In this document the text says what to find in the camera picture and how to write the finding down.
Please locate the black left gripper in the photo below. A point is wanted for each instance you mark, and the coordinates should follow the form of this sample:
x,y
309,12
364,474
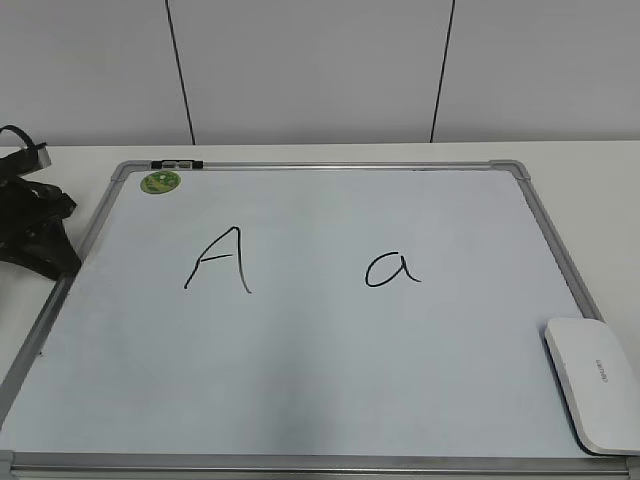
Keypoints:
x,y
32,224

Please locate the white whiteboard eraser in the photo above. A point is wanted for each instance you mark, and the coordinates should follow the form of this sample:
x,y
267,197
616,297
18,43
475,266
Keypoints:
x,y
598,383

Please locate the green round magnet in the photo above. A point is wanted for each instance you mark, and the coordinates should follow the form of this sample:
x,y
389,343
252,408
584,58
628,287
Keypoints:
x,y
160,182

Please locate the black grey hanging clip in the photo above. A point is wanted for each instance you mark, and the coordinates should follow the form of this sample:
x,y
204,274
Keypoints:
x,y
177,165

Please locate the white framed whiteboard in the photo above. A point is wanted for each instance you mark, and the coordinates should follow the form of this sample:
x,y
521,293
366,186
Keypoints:
x,y
283,320

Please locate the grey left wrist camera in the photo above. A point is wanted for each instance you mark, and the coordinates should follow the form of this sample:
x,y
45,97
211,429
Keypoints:
x,y
34,159

